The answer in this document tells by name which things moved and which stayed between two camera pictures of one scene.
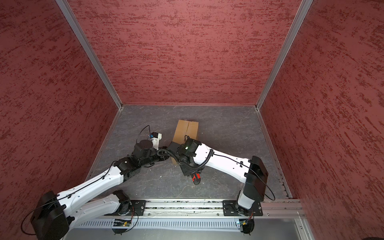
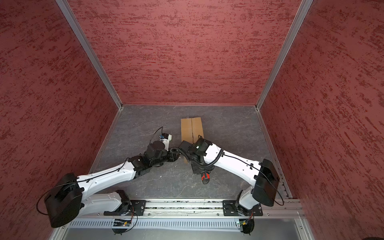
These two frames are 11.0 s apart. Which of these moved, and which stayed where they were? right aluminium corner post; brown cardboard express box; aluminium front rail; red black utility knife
Moved: red black utility knife; brown cardboard express box
Stayed: aluminium front rail; right aluminium corner post
